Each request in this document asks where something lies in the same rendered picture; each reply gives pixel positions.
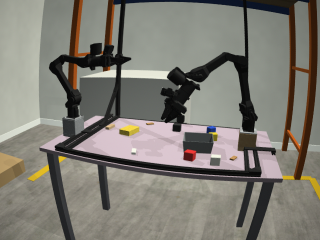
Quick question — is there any small white rectangular block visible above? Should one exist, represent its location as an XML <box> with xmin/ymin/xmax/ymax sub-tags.
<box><xmin>131</xmin><ymin>148</ymin><xmax>137</xmax><ymax>155</ymax></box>

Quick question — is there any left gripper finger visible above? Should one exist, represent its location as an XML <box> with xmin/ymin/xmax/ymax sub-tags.
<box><xmin>164</xmin><ymin>105</ymin><xmax>182</xmax><ymax>123</ymax></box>
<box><xmin>161</xmin><ymin>103</ymin><xmax>170</xmax><ymax>120</ymax></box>

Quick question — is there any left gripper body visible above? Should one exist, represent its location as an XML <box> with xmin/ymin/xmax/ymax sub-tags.
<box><xmin>164</xmin><ymin>88</ymin><xmax>190</xmax><ymax>114</ymax></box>

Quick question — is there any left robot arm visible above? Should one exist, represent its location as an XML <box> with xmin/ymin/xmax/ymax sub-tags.
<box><xmin>160</xmin><ymin>52</ymin><xmax>258</xmax><ymax>133</ymax></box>

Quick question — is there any yellow block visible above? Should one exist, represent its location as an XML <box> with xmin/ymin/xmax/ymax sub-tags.
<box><xmin>209</xmin><ymin>132</ymin><xmax>218</xmax><ymax>141</ymax></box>

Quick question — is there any yellow sponge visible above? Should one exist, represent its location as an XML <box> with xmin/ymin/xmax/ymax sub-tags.
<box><xmin>119</xmin><ymin>125</ymin><xmax>140</xmax><ymax>136</ymax></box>

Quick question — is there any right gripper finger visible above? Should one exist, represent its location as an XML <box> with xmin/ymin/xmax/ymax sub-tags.
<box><xmin>108</xmin><ymin>54</ymin><xmax>124</xmax><ymax>67</ymax></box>
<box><xmin>119</xmin><ymin>54</ymin><xmax>131</xmax><ymax>65</ymax></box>

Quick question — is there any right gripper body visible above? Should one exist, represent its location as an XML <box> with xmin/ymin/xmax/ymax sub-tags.
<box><xmin>98</xmin><ymin>53</ymin><xmax>122</xmax><ymax>68</ymax></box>

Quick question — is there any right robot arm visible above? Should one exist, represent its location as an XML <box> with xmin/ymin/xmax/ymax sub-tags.
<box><xmin>49</xmin><ymin>43</ymin><xmax>114</xmax><ymax>119</ymax></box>

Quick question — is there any blue block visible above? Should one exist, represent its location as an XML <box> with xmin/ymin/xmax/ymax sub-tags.
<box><xmin>206</xmin><ymin>126</ymin><xmax>216</xmax><ymax>133</ymax></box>

